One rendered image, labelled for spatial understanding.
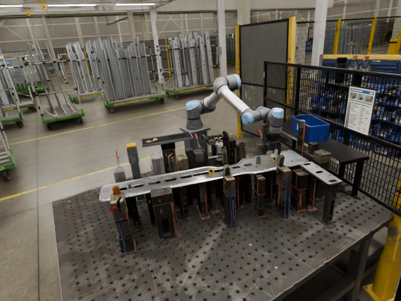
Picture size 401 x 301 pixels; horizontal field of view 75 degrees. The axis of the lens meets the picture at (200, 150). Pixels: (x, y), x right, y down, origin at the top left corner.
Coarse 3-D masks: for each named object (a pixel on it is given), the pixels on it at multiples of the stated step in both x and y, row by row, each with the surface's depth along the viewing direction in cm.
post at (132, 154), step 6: (132, 150) 186; (132, 156) 188; (132, 162) 189; (132, 168) 192; (138, 168) 193; (132, 174) 193; (138, 174) 195; (138, 186) 198; (138, 198) 202; (144, 198) 203
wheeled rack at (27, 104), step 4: (20, 64) 900; (8, 68) 837; (24, 76) 915; (4, 84) 890; (28, 84) 852; (28, 88) 931; (0, 100) 895; (32, 100) 919; (12, 104) 871; (20, 104) 881; (24, 104) 868; (28, 104) 874; (32, 104) 876; (4, 108) 841; (8, 108) 839; (12, 108) 843; (16, 108) 850; (20, 108) 856; (32, 108) 881
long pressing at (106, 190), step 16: (240, 160) 186; (288, 160) 181; (304, 160) 179; (160, 176) 174; (176, 176) 172; (192, 176) 170; (208, 176) 168; (112, 192) 159; (128, 192) 158; (144, 192) 157
